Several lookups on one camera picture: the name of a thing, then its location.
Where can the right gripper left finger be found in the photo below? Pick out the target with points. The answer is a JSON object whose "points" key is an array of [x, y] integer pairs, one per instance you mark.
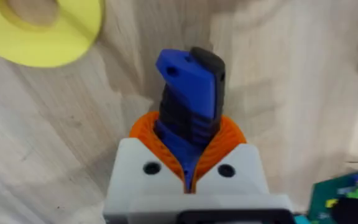
{"points": [[135, 174]]}

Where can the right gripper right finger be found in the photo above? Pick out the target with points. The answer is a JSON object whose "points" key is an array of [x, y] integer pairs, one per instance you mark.
{"points": [[241, 174]]}

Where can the green board with toy blocks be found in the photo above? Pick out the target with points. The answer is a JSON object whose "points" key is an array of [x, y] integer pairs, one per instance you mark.
{"points": [[343, 196]]}

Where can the yellow-green disc with holes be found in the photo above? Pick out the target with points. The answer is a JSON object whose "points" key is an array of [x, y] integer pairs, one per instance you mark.
{"points": [[42, 34]]}

